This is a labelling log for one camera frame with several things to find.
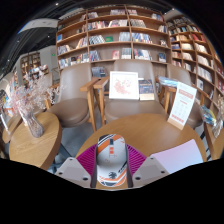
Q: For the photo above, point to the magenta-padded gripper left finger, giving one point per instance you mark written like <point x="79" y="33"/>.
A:
<point x="75" y="171"/>

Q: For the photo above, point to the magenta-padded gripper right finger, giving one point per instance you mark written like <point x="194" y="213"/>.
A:
<point x="150" y="170"/>

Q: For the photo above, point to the white and orange computer mouse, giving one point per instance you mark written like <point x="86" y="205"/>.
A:
<point x="111" y="160"/>

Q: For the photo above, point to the pale lilac mouse pad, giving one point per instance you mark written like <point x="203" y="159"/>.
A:
<point x="180" y="155"/>

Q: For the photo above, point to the round wooden side table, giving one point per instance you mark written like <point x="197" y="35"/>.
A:
<point x="216" y="143"/>
<point x="36" y="148"/>

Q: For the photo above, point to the glass vase with pink flowers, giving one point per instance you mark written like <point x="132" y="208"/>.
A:
<point x="35" y="126"/>

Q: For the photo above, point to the beige wooden armchair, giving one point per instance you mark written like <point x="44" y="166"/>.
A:
<point x="133" y="108"/>
<point x="71" y="96"/>
<point x="196" y="116"/>

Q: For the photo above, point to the white and red sign stand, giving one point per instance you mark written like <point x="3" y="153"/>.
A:
<point x="181" y="105"/>

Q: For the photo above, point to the colourful magazine stack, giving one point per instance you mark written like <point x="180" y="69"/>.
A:
<point x="208" y="115"/>

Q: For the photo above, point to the dark book with yellow base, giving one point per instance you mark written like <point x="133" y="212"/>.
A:
<point x="146" y="88"/>

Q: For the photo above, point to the glass vase with pale flowers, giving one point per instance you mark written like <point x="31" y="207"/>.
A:
<point x="218" y="120"/>

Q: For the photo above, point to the white framed picture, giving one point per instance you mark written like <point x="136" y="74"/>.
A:
<point x="124" y="85"/>

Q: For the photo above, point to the blue book stack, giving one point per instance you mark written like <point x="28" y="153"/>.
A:
<point x="168" y="81"/>

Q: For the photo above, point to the distant wooden book shelf unit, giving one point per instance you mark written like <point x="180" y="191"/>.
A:
<point x="30" y="63"/>

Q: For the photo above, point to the curved wooden book shelf unit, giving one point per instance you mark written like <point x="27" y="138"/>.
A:
<point x="200" y="53"/>

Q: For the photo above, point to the wide wooden book shelf unit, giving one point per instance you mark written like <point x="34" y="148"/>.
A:
<point x="110" y="40"/>

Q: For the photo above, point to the white hanging ceiling sign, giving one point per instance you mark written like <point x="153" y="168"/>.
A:
<point x="38" y="25"/>

